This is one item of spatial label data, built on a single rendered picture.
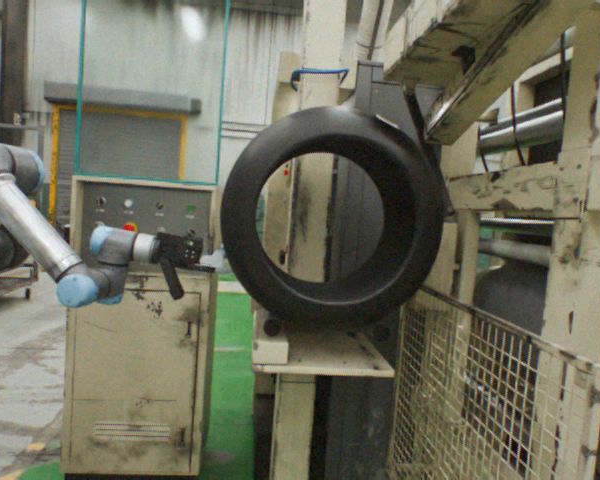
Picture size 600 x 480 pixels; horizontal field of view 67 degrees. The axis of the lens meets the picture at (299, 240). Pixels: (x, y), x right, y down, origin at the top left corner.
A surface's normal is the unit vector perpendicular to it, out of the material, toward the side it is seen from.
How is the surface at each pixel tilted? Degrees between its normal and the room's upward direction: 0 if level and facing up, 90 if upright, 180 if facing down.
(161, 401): 89
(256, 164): 85
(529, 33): 162
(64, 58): 90
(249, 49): 90
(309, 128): 80
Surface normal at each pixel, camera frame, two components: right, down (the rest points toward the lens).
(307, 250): 0.10, 0.07
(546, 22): -0.04, 0.97
